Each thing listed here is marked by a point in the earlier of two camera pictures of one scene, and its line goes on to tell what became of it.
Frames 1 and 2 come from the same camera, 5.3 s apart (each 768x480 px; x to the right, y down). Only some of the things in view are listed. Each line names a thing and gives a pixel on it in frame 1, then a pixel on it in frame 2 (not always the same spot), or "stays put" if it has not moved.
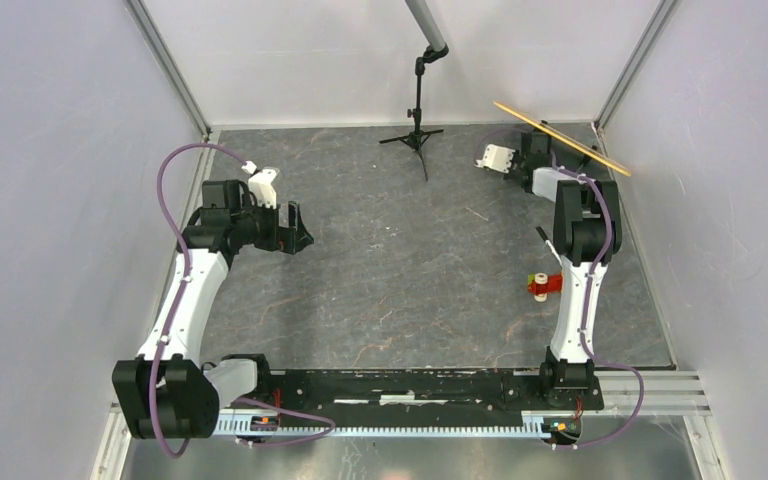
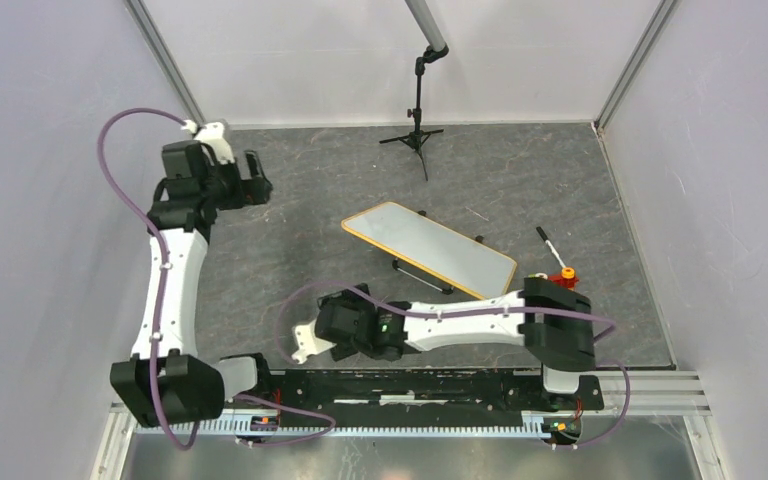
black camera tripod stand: x=418 y=137 stays put
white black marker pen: x=547 y=240 stays put
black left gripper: x=288 y=239 -> x=255 y=190
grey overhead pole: x=427 y=22 stays put
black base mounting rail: x=423 y=390 stays put
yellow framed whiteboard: x=583 y=146 -> x=417 y=241
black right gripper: x=509 y=176 -> x=354 y=299
